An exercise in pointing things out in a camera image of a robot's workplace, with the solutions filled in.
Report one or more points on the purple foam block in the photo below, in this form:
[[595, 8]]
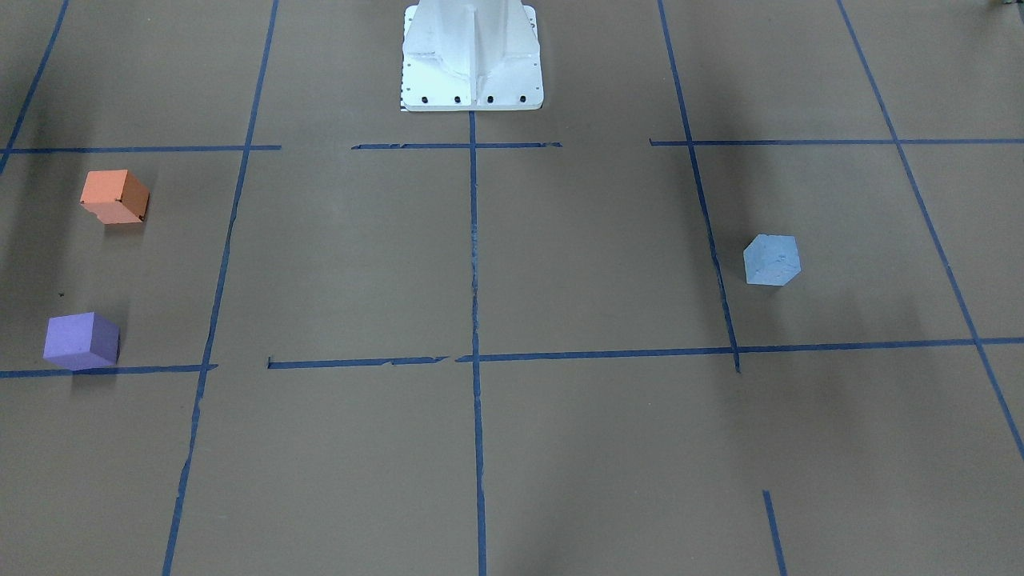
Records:
[[81, 342]]

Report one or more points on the blue foam block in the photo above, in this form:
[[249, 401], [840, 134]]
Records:
[[772, 260]]

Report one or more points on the orange foam block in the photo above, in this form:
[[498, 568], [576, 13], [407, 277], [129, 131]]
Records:
[[115, 197]]

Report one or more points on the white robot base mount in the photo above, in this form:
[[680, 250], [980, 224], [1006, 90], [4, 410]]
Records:
[[471, 55]]

